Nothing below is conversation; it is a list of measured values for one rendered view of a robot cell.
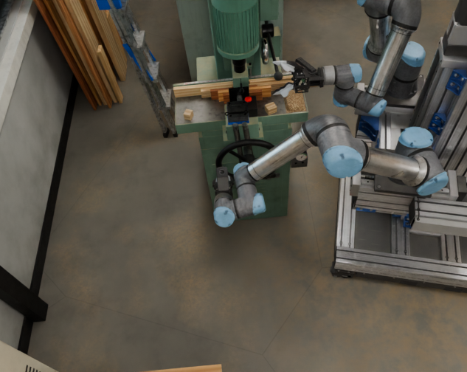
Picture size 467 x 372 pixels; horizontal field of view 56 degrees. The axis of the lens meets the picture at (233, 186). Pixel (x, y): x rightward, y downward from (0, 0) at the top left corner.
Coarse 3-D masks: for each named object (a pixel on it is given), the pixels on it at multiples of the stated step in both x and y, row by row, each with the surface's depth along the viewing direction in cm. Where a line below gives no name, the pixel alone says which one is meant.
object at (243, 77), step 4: (232, 64) 197; (232, 68) 196; (232, 72) 194; (244, 72) 193; (232, 76) 193; (236, 76) 192; (240, 76) 192; (244, 76) 192; (248, 76) 192; (236, 80) 193; (240, 80) 193; (244, 80) 193; (248, 80) 193; (236, 84) 195; (244, 84) 195; (248, 84) 195
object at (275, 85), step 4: (284, 80) 202; (288, 80) 202; (292, 80) 202; (252, 84) 202; (256, 84) 202; (260, 84) 202; (264, 84) 202; (268, 84) 202; (272, 84) 202; (276, 84) 202; (280, 84) 202; (284, 84) 202; (208, 88) 203; (212, 88) 203; (216, 88) 203; (220, 88) 203; (272, 88) 203; (276, 88) 203; (204, 92) 203; (208, 92) 203; (204, 96) 205; (208, 96) 205
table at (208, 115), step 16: (192, 96) 207; (272, 96) 203; (304, 96) 201; (176, 112) 201; (208, 112) 200; (224, 112) 199; (304, 112) 196; (176, 128) 199; (192, 128) 200; (208, 128) 200; (224, 128) 198; (224, 144) 195
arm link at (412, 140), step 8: (408, 128) 168; (416, 128) 168; (424, 128) 168; (400, 136) 169; (408, 136) 166; (416, 136) 165; (424, 136) 165; (432, 136) 165; (400, 144) 168; (408, 144) 164; (416, 144) 162; (424, 144) 162; (400, 152) 170; (408, 152) 165; (416, 152) 163
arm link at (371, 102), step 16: (400, 0) 156; (416, 0) 155; (400, 16) 158; (416, 16) 157; (400, 32) 161; (384, 48) 167; (400, 48) 164; (384, 64) 168; (384, 80) 170; (368, 96) 175; (368, 112) 178
